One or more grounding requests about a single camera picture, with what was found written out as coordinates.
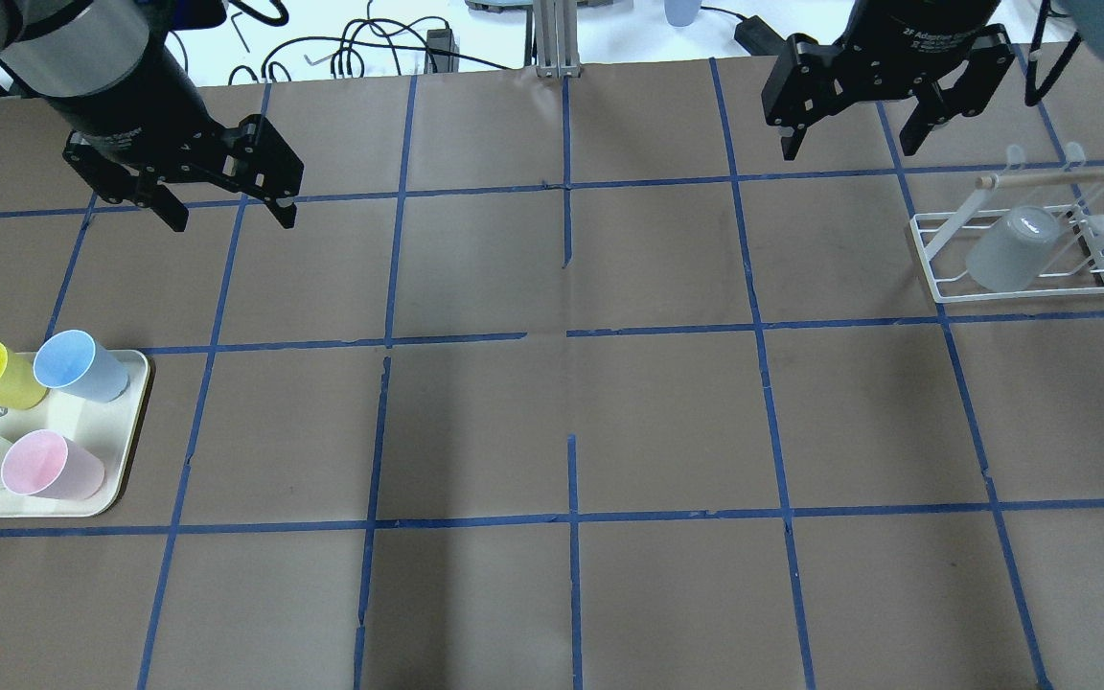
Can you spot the blue plastic cup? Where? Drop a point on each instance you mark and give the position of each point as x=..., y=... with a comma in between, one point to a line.
x=75, y=363

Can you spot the black power adapter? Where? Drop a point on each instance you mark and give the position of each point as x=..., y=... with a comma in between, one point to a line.
x=441, y=57

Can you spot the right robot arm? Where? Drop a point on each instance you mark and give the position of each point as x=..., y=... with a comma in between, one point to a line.
x=1088, y=22

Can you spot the cream plastic tray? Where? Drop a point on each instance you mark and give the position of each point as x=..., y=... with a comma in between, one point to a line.
x=109, y=430

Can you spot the grey plastic cup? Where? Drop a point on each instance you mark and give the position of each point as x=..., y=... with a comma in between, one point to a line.
x=1015, y=250

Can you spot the pink plastic cup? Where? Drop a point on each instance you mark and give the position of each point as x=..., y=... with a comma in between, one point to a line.
x=46, y=464

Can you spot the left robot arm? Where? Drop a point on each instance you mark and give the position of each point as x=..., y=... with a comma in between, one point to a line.
x=67, y=48

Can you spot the aluminium frame post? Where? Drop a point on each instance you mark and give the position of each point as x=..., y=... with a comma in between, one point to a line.
x=555, y=25

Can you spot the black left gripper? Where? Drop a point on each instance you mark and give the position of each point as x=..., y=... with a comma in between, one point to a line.
x=135, y=103

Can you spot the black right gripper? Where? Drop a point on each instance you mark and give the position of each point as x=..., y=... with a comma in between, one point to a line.
x=911, y=29

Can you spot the white wire cup rack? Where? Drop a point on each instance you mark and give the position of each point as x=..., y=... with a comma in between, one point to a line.
x=1073, y=193

